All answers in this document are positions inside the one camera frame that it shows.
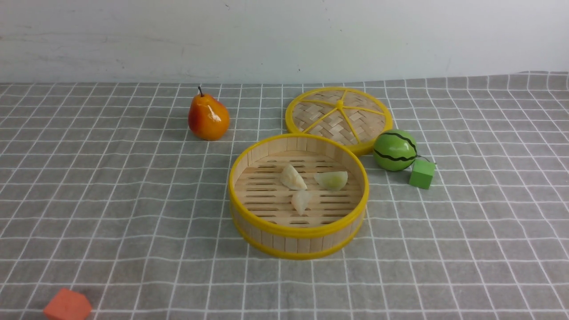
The green wooden cube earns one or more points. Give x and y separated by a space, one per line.
422 174

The orange wooden block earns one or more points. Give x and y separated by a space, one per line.
68 305

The green striped toy watermelon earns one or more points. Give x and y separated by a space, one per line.
395 150

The woven bamboo steamer lid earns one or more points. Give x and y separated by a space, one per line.
345 115

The yellowish dumpling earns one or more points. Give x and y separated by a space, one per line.
332 181

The bamboo steamer tray yellow rim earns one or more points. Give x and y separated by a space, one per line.
261 207

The white dumpling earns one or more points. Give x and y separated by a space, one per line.
290 178
300 201

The orange red toy pear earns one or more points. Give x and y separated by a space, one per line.
208 119

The grey checked tablecloth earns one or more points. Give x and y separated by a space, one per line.
105 191

